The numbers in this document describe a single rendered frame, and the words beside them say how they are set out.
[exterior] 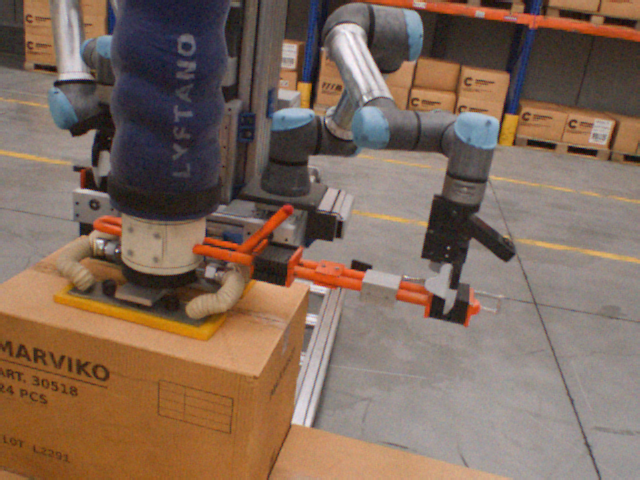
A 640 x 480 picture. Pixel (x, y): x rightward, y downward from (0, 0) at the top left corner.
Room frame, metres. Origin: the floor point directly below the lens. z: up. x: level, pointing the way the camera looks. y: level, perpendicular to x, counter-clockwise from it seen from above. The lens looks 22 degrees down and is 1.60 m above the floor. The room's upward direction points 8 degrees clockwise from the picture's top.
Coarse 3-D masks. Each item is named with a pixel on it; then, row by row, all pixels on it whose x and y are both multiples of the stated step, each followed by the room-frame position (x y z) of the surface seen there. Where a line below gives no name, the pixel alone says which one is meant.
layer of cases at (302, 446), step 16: (288, 432) 1.28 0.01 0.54; (304, 432) 1.29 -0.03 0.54; (320, 432) 1.30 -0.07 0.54; (288, 448) 1.22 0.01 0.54; (304, 448) 1.23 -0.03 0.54; (320, 448) 1.24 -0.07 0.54; (336, 448) 1.25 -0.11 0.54; (352, 448) 1.25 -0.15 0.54; (368, 448) 1.26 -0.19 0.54; (384, 448) 1.27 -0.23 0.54; (288, 464) 1.17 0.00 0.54; (304, 464) 1.17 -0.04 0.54; (320, 464) 1.18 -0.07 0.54; (336, 464) 1.19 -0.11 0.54; (352, 464) 1.20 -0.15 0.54; (368, 464) 1.20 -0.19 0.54; (384, 464) 1.21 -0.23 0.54; (400, 464) 1.22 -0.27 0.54; (416, 464) 1.23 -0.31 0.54; (432, 464) 1.23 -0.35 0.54; (448, 464) 1.24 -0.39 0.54
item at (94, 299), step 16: (64, 288) 1.12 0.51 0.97; (96, 288) 1.13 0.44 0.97; (112, 288) 1.11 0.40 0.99; (64, 304) 1.08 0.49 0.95; (80, 304) 1.07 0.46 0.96; (96, 304) 1.07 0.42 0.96; (112, 304) 1.08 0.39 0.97; (128, 304) 1.08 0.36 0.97; (160, 304) 1.10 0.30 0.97; (176, 304) 1.08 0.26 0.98; (128, 320) 1.05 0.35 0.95; (144, 320) 1.05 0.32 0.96; (160, 320) 1.05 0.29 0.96; (176, 320) 1.05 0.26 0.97; (192, 320) 1.05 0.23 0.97; (208, 320) 1.07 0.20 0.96; (224, 320) 1.11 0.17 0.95; (192, 336) 1.03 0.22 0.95; (208, 336) 1.02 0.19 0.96
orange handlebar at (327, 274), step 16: (96, 224) 1.20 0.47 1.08; (112, 224) 1.20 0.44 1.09; (208, 240) 1.19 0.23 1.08; (224, 256) 1.14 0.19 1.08; (240, 256) 1.13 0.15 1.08; (304, 272) 1.11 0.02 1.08; (320, 272) 1.10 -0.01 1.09; (336, 272) 1.11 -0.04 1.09; (352, 272) 1.13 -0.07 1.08; (336, 288) 1.09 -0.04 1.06; (352, 288) 1.09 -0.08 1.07; (400, 288) 1.10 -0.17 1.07; (416, 288) 1.10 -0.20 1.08; (416, 304) 1.06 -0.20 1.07
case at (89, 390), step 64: (0, 320) 1.03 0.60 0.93; (64, 320) 1.03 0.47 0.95; (256, 320) 1.13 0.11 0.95; (0, 384) 1.03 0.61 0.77; (64, 384) 1.00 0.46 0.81; (128, 384) 0.98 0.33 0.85; (192, 384) 0.96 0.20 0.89; (256, 384) 0.94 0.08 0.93; (0, 448) 1.03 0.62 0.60; (64, 448) 1.00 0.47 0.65; (128, 448) 0.98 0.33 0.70; (192, 448) 0.96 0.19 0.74; (256, 448) 0.98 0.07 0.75
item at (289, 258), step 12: (264, 240) 1.18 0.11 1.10; (252, 252) 1.11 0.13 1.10; (264, 252) 1.15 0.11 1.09; (276, 252) 1.16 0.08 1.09; (288, 252) 1.17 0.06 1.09; (300, 252) 1.16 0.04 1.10; (252, 264) 1.11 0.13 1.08; (264, 264) 1.10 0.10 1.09; (276, 264) 1.10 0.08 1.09; (288, 264) 1.10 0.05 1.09; (252, 276) 1.11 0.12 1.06; (264, 276) 1.10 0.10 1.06; (276, 276) 1.10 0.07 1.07; (288, 276) 1.10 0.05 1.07
